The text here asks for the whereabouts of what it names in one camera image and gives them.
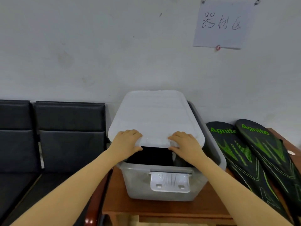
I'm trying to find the person's right hand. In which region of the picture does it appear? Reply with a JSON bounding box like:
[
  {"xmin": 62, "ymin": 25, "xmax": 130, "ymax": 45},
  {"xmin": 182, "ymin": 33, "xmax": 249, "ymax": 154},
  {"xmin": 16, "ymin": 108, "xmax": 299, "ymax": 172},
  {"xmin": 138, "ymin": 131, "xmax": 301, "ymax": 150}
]
[{"xmin": 167, "ymin": 131, "xmax": 208, "ymax": 164}]

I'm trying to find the person's left hand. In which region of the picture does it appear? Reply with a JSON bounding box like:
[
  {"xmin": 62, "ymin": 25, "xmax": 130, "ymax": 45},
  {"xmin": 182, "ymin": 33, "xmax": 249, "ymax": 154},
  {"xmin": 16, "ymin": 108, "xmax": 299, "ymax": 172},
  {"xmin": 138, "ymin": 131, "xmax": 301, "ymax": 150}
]
[{"xmin": 107, "ymin": 129, "xmax": 144, "ymax": 160}]

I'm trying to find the black t-shirt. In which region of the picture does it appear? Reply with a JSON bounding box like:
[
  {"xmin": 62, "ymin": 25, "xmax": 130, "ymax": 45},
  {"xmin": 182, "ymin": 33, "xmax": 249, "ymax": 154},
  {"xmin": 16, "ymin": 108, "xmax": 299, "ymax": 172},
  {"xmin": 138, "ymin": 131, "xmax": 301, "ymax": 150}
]
[{"xmin": 125, "ymin": 146, "xmax": 177, "ymax": 167}]

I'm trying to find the grey plastic storage bin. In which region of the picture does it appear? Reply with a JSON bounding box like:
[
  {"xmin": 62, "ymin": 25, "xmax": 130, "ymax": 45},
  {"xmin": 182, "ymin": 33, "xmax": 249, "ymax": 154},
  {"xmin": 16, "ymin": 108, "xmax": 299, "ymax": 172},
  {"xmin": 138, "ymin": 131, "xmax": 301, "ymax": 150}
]
[{"xmin": 116, "ymin": 100, "xmax": 228, "ymax": 202}]

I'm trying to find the white plastic tray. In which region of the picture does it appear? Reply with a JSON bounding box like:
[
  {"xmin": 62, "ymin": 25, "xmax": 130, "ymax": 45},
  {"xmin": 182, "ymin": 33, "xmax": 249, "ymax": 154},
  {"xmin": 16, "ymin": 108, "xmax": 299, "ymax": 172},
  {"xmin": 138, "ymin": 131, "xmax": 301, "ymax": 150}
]
[{"xmin": 107, "ymin": 89, "xmax": 207, "ymax": 150}]

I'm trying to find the person's right forearm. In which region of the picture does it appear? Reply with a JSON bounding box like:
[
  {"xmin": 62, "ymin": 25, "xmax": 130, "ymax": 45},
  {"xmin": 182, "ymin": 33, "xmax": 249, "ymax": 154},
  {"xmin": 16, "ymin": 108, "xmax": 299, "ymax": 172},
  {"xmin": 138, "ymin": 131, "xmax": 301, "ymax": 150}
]
[{"xmin": 192, "ymin": 157, "xmax": 293, "ymax": 226}]

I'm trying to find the person's left forearm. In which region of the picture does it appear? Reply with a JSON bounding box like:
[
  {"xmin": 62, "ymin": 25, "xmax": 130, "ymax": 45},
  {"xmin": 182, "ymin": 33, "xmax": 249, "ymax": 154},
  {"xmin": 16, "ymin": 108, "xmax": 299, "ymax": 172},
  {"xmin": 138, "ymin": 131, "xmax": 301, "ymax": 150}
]
[{"xmin": 12, "ymin": 152, "xmax": 124, "ymax": 226}]

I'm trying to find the black leather bench seat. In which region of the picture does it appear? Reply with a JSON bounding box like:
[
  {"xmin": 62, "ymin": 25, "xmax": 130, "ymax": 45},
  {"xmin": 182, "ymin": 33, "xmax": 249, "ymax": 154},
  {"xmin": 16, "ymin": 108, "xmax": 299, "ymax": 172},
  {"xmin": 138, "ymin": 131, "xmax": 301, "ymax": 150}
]
[
  {"xmin": 0, "ymin": 99, "xmax": 40, "ymax": 220},
  {"xmin": 2, "ymin": 100, "xmax": 109, "ymax": 226}
]

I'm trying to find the brown wooden bench armrest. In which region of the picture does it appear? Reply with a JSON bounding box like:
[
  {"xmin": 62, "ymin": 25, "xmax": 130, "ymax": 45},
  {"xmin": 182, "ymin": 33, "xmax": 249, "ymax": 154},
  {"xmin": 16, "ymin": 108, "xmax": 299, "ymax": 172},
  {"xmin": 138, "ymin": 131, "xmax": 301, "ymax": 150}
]
[{"xmin": 84, "ymin": 171, "xmax": 112, "ymax": 226}]

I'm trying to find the brown wooden desk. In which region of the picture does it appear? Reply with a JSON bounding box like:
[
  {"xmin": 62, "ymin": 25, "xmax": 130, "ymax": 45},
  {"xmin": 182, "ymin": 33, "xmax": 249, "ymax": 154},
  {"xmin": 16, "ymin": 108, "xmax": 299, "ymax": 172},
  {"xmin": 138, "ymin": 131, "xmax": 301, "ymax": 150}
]
[{"xmin": 102, "ymin": 128, "xmax": 301, "ymax": 226}]

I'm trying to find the white paper wall sign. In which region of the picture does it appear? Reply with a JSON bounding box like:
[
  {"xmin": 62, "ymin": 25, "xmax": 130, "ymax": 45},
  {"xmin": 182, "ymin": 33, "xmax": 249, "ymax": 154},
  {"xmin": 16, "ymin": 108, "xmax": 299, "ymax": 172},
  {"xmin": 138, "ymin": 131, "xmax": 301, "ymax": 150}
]
[{"xmin": 192, "ymin": 0, "xmax": 260, "ymax": 52}]

